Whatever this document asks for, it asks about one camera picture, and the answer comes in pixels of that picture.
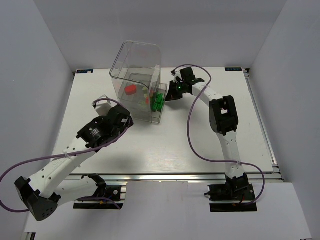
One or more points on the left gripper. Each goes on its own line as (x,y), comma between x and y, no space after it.
(122,117)

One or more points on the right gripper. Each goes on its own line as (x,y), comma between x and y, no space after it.
(175,89)

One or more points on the dark green long brick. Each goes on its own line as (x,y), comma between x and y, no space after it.
(158,100)

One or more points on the green square brick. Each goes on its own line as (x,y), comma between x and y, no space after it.
(155,107)

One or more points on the red rounded brick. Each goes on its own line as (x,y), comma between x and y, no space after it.
(130,90)

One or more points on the clear plastic drawer cover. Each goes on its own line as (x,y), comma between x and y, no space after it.
(135,56)

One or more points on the small green cube brick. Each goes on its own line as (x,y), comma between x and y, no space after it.
(159,96)

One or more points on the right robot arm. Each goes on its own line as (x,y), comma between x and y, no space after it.
(223,119)

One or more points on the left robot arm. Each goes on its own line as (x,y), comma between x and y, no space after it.
(43,192)

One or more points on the right blue table label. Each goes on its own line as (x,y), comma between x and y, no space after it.
(233,69)

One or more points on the blue table label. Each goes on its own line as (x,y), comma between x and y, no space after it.
(233,69)
(84,71)

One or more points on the left blue table label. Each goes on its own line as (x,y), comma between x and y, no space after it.
(84,71)

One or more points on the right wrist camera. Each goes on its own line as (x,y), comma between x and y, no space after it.
(177,78)

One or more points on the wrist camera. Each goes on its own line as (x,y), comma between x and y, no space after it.
(177,78)
(102,105)

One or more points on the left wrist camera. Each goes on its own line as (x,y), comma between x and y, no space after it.
(102,105)

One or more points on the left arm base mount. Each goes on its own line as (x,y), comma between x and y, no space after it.
(106,197)

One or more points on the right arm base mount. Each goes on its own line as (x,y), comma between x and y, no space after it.
(221,200)

